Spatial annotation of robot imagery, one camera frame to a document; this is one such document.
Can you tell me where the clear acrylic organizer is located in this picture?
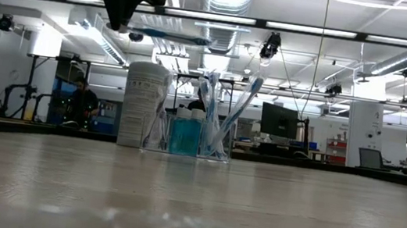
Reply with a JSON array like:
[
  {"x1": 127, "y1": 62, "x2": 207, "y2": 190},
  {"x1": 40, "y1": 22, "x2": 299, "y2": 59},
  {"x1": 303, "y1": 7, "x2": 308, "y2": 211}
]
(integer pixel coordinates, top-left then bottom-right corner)
[{"x1": 138, "y1": 109, "x2": 238, "y2": 164}]

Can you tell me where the white wipes canister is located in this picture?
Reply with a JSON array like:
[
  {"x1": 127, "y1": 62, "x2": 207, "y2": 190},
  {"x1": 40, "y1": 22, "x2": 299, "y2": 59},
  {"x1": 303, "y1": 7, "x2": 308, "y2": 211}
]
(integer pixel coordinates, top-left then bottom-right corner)
[{"x1": 116, "y1": 59, "x2": 174, "y2": 152}]

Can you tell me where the blue storage rack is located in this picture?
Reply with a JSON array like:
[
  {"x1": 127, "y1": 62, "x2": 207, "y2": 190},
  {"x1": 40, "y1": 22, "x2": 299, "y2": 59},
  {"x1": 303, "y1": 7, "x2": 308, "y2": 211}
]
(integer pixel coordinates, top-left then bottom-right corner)
[{"x1": 46, "y1": 77, "x2": 125, "y2": 135}]

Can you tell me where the black overhead beam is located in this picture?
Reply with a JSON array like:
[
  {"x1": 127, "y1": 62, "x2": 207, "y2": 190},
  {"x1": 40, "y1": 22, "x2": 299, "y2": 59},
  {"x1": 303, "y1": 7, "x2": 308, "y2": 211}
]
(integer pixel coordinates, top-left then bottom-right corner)
[{"x1": 35, "y1": 0, "x2": 407, "y2": 49}]

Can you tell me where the black computer monitor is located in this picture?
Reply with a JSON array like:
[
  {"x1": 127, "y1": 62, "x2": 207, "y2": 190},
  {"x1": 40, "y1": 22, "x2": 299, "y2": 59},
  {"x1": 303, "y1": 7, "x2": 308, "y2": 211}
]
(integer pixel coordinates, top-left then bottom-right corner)
[{"x1": 258, "y1": 102, "x2": 302, "y2": 141}]

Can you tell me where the red shelf unit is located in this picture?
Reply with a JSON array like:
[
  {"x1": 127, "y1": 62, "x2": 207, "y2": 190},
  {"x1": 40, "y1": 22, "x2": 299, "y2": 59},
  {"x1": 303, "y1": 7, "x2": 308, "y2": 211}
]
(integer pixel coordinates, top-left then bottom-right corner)
[{"x1": 323, "y1": 137, "x2": 349, "y2": 166}]

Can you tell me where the white square pillar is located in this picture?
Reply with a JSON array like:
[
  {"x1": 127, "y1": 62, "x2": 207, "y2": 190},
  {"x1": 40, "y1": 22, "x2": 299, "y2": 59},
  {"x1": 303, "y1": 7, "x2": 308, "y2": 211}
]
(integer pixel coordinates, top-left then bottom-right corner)
[{"x1": 341, "y1": 98, "x2": 387, "y2": 170}]

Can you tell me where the black background rig frame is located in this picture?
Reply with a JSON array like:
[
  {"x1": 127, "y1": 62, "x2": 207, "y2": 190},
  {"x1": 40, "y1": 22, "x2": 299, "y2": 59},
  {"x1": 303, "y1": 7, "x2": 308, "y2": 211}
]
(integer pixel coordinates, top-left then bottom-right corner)
[
  {"x1": 20, "y1": 52, "x2": 93, "y2": 127},
  {"x1": 170, "y1": 72, "x2": 236, "y2": 126}
]

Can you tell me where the thin hanging cable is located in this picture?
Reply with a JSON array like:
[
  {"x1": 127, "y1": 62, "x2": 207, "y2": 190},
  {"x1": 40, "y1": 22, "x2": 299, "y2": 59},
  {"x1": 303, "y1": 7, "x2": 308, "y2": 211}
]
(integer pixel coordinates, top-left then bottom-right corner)
[{"x1": 299, "y1": 0, "x2": 330, "y2": 119}]

